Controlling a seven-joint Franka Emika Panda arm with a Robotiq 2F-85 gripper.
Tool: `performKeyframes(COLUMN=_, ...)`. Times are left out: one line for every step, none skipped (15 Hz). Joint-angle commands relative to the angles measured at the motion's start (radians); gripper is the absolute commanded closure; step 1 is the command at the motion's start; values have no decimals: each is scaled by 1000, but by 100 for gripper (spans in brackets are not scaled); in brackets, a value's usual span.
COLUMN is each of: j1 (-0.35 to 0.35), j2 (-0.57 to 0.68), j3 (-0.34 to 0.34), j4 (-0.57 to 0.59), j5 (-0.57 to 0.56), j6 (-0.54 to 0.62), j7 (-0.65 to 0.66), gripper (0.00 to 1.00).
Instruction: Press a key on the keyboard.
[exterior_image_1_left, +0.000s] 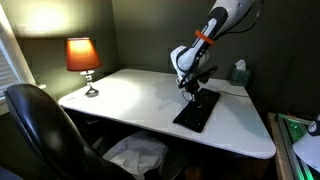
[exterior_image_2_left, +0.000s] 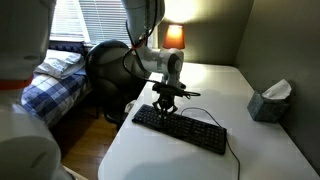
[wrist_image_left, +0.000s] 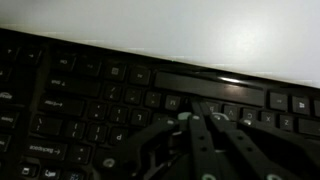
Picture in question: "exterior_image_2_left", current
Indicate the dark patterned headboard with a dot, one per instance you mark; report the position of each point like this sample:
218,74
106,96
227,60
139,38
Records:
68,46

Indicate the narrow white window blind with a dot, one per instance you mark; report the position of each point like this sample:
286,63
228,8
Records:
68,20

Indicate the orange shade table lamp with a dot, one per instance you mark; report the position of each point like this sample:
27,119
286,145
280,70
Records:
174,36

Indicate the grey tissue box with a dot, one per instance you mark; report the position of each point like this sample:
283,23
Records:
265,110

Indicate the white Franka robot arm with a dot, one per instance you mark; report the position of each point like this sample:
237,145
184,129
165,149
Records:
156,61

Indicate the small white object by chair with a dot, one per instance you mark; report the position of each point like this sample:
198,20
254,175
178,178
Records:
129,106

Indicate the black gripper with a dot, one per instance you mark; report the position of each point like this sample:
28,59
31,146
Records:
167,99

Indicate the black computer keyboard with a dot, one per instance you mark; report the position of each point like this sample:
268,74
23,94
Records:
190,131

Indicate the blue plaid bed blanket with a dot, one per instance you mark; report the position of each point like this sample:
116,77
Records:
53,95

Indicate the white pillow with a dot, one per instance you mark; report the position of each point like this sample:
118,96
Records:
61,63

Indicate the black office chair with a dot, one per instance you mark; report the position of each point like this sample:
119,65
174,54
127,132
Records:
106,80

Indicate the white tissue sheet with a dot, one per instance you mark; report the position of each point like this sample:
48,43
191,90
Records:
277,90

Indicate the wide white window blind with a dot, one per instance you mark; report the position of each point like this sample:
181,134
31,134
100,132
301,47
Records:
103,20

